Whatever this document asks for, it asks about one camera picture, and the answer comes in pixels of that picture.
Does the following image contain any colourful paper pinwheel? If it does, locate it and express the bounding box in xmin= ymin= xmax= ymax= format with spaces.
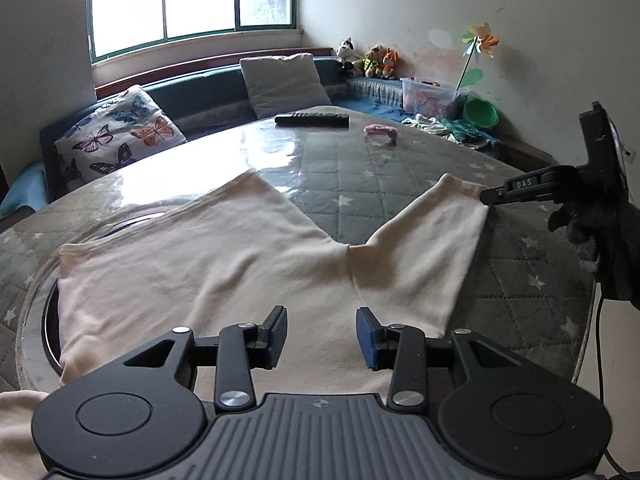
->
xmin=456 ymin=22 xmax=500 ymax=90

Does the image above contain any brown plush toy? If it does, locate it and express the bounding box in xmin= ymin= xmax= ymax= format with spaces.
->
xmin=361 ymin=44 xmax=386 ymax=78

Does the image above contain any plain beige pillow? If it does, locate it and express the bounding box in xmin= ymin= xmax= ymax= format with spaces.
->
xmin=240 ymin=53 xmax=331 ymax=119

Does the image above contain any green plastic bowl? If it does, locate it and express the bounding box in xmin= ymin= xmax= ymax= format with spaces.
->
xmin=462 ymin=98 xmax=500 ymax=130

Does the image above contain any cow plush toy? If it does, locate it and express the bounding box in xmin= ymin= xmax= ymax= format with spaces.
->
xmin=336 ymin=37 xmax=362 ymax=76

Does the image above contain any orange plush toy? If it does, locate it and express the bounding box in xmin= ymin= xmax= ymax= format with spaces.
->
xmin=380 ymin=49 xmax=399 ymax=79

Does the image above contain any quilted star table cover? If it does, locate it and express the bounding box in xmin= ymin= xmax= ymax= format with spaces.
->
xmin=1 ymin=112 xmax=594 ymax=391

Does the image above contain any round inset table stove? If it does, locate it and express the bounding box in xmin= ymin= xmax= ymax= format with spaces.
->
xmin=14 ymin=209 xmax=166 ymax=391

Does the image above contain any blue sofa bench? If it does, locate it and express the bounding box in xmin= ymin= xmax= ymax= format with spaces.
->
xmin=0 ymin=56 xmax=501 ymax=221

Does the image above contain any butterfly print pillow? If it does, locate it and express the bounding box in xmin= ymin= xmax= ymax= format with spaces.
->
xmin=54 ymin=84 xmax=186 ymax=183

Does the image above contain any pink small toy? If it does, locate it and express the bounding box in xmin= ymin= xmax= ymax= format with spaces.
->
xmin=363 ymin=124 xmax=398 ymax=144

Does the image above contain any clear plastic storage box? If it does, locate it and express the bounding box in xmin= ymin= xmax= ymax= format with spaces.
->
xmin=400 ymin=78 xmax=459 ymax=118

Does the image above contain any black remote control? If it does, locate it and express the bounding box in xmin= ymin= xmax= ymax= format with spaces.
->
xmin=274 ymin=112 xmax=349 ymax=128

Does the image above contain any pile of small clothes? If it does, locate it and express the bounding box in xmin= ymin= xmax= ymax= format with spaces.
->
xmin=401 ymin=114 xmax=500 ymax=153

